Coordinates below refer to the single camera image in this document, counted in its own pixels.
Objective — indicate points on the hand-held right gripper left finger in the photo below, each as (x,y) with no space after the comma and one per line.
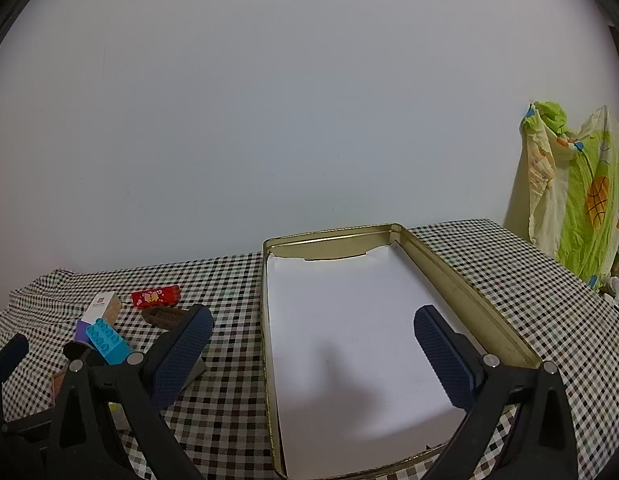
(182,350)

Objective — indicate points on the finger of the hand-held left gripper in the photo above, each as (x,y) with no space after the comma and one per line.
(11,352)
(74,350)

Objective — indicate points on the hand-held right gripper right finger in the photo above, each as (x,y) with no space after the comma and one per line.
(442,360)

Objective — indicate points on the small purple box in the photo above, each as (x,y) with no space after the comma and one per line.
(80,332)

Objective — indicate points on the blue toy brick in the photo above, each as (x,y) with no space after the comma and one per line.
(109,345)

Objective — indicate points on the brown toy bench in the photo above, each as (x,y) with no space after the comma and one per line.
(162,317)

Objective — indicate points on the white and brown carton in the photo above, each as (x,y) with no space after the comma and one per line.
(101,307)

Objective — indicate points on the small red box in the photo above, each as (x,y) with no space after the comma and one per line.
(157,296)

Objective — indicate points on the gold metal tin box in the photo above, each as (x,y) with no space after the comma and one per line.
(464,290)

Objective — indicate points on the checkered tablecloth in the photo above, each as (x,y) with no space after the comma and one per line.
(229,285)

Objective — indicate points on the white paper liner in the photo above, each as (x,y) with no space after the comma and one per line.
(349,310)

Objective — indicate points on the green yellow printed cloth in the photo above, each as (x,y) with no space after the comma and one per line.
(579,220)

